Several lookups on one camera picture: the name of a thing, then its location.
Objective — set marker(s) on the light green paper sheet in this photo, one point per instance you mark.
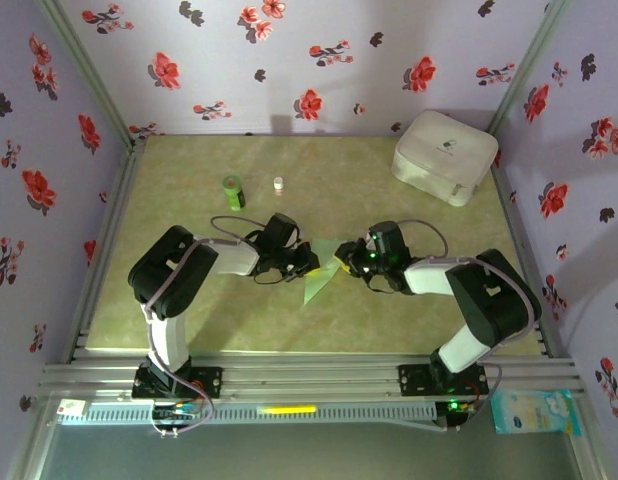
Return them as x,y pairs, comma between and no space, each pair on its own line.
321,272

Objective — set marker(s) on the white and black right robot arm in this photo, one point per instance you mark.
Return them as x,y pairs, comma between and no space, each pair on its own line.
429,277

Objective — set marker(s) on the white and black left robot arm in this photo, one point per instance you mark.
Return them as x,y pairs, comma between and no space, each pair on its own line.
234,260

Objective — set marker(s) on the small white bottle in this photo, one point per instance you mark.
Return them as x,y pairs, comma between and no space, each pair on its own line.
278,185

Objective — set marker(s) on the green bottle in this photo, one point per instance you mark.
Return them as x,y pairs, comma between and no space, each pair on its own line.
235,196

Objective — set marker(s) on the white zippered case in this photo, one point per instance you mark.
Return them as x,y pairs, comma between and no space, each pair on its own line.
441,150

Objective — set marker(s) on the yellow strip label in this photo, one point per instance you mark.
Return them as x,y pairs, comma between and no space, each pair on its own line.
286,409

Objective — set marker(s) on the blue wet wipes packet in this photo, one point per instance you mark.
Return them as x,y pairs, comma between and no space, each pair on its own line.
534,412

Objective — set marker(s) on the small white box red mark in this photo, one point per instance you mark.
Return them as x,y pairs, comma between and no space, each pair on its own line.
71,407

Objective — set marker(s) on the aluminium mounting rail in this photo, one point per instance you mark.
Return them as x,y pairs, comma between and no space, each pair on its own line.
309,377

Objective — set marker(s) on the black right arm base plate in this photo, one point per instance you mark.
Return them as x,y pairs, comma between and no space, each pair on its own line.
414,380

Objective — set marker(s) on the aluminium table side rail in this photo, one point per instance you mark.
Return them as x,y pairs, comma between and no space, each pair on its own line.
103,250
512,210

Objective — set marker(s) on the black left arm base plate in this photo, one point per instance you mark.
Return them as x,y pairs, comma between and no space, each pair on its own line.
211,381

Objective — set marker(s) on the aluminium frame post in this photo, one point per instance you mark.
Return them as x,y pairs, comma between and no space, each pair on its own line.
88,70
589,445
34,440
528,65

